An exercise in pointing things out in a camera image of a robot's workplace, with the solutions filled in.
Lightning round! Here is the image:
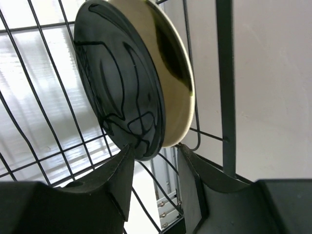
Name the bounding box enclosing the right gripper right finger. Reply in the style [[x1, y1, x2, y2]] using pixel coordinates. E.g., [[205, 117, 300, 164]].
[[177, 144, 312, 234]]

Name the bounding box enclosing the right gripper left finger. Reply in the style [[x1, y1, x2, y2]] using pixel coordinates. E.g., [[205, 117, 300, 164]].
[[0, 145, 135, 234]]

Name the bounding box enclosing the cream plate with flowers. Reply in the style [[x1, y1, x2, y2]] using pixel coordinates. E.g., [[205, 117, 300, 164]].
[[110, 0, 195, 147]]

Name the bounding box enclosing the black wire dish rack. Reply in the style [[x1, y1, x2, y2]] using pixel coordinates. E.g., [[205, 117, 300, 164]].
[[0, 0, 237, 234]]

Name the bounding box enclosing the black plate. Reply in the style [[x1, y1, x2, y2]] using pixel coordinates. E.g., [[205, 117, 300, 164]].
[[74, 0, 165, 161]]

